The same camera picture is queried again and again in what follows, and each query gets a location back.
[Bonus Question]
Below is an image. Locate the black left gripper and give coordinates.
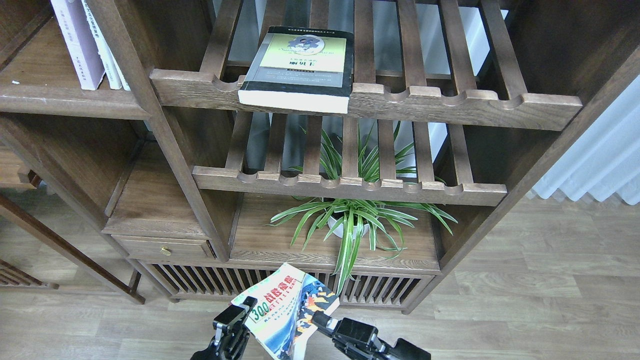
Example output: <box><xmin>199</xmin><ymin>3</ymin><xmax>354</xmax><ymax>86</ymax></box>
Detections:
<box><xmin>190</xmin><ymin>296</ymin><xmax>258</xmax><ymax>360</ymax></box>

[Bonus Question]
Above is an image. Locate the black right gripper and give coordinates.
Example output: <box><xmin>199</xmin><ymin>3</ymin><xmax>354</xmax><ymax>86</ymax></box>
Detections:
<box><xmin>311</xmin><ymin>311</ymin><xmax>432</xmax><ymax>360</ymax></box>

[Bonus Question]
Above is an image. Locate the colourful 300 paperback book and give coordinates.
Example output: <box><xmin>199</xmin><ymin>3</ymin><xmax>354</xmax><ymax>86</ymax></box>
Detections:
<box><xmin>231</xmin><ymin>262</ymin><xmax>340</xmax><ymax>360</ymax></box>

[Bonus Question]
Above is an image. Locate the pale purple book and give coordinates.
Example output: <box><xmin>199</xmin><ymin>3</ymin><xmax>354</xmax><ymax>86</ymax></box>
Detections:
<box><xmin>51</xmin><ymin>0</ymin><xmax>105</xmax><ymax>91</ymax></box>

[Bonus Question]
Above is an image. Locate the white plant pot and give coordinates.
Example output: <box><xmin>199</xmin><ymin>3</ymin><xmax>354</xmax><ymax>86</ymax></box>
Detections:
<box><xmin>323</xmin><ymin>210</ymin><xmax>362</xmax><ymax>241</ymax></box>

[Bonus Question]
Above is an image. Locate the brass drawer knob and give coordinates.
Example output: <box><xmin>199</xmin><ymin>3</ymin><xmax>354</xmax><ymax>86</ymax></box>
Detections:
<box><xmin>160</xmin><ymin>246</ymin><xmax>173</xmax><ymax>256</ymax></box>

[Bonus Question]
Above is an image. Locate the green spider plant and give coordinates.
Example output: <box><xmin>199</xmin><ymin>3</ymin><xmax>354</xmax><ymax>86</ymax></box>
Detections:
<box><xmin>266</xmin><ymin>126</ymin><xmax>458</xmax><ymax>292</ymax></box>

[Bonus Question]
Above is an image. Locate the dark wooden bookshelf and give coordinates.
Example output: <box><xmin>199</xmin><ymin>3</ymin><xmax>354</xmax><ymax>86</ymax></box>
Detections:
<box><xmin>1</xmin><ymin>0</ymin><xmax>639</xmax><ymax>314</ymax></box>

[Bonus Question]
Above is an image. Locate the black and yellow book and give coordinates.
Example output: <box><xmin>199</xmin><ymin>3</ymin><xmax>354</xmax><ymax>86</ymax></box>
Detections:
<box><xmin>237</xmin><ymin>26</ymin><xmax>354</xmax><ymax>114</ymax></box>

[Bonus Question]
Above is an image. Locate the white book left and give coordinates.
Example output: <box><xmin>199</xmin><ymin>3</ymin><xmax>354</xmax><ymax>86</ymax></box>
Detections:
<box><xmin>82</xmin><ymin>0</ymin><xmax>124</xmax><ymax>90</ymax></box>

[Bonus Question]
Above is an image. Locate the white book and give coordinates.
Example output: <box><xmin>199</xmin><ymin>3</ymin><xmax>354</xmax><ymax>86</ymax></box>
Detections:
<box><xmin>107</xmin><ymin>47</ymin><xmax>131</xmax><ymax>92</ymax></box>
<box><xmin>82</xmin><ymin>0</ymin><xmax>124</xmax><ymax>90</ymax></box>

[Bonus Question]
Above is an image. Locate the white book right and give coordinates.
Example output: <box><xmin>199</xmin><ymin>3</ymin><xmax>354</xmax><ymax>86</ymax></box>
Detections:
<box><xmin>107</xmin><ymin>47</ymin><xmax>131</xmax><ymax>92</ymax></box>

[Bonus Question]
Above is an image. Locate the white curtain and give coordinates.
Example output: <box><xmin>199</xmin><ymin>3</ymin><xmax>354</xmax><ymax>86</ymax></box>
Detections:
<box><xmin>527</xmin><ymin>77</ymin><xmax>640</xmax><ymax>206</ymax></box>

